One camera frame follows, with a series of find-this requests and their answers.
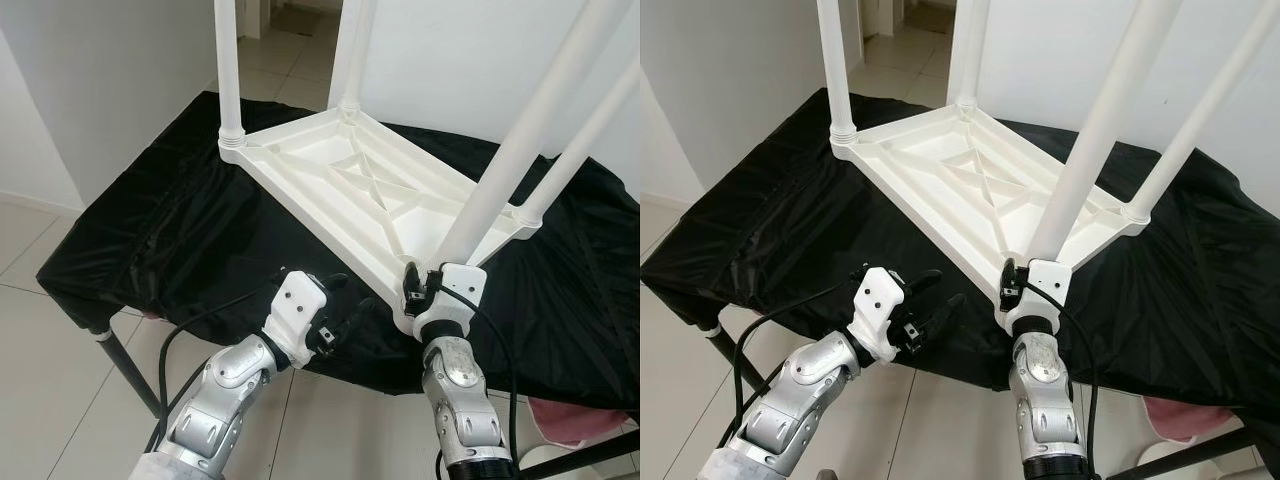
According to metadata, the white plastic table top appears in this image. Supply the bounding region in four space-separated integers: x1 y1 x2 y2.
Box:
219 104 548 338
829 99 1153 328

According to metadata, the white plastic table leg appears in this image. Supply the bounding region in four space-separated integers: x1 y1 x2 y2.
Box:
1024 0 1188 268
947 0 993 113
509 58 641 228
814 0 861 158
212 0 248 163
1119 0 1280 228
329 0 381 118
429 0 638 273

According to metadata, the brown floor mat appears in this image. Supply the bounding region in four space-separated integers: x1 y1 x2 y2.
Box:
272 4 323 38
905 2 956 33

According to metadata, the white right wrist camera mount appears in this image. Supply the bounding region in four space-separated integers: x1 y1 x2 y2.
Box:
409 261 491 343
997 257 1073 338

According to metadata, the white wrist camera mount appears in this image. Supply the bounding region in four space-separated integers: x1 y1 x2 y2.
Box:
847 265 911 368
997 257 1073 338
409 261 491 343
261 269 333 371

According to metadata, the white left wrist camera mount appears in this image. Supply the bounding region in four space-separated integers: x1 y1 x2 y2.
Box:
847 265 911 368
261 269 333 371

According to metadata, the white door frame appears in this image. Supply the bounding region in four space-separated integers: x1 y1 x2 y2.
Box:
865 0 901 38
240 0 273 43

